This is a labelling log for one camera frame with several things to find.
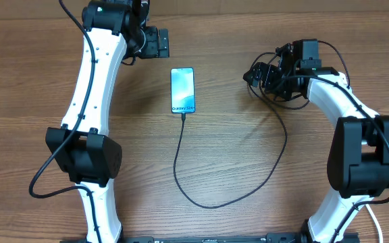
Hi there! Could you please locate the black charging cable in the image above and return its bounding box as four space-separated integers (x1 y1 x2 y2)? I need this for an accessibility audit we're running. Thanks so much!
173 40 351 210

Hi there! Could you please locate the blue screen smartphone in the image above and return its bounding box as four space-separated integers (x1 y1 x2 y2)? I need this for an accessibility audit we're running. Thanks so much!
170 67 196 113

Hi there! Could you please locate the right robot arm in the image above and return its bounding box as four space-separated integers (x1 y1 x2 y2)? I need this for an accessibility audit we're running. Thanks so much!
243 39 389 242

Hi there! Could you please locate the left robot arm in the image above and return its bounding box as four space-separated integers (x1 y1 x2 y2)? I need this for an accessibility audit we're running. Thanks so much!
45 1 169 242

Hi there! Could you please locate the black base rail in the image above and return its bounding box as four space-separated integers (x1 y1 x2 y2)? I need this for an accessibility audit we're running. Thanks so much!
59 219 361 243

